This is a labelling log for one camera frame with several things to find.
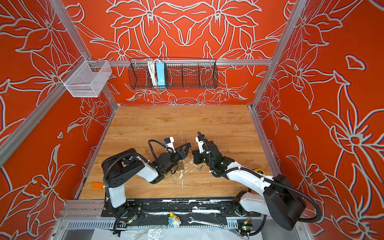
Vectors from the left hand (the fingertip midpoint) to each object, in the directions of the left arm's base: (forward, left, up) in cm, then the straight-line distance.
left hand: (191, 145), depth 82 cm
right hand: (-3, +1, -2) cm, 4 cm away
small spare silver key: (-9, -6, -12) cm, 16 cm away
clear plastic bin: (+33, +69, +19) cm, 78 cm away
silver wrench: (-35, -16, -13) cm, 41 cm away
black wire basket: (+44, +10, +18) cm, 48 cm away
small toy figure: (-35, +6, -9) cm, 37 cm away
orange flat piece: (-21, +51, -12) cm, 56 cm away
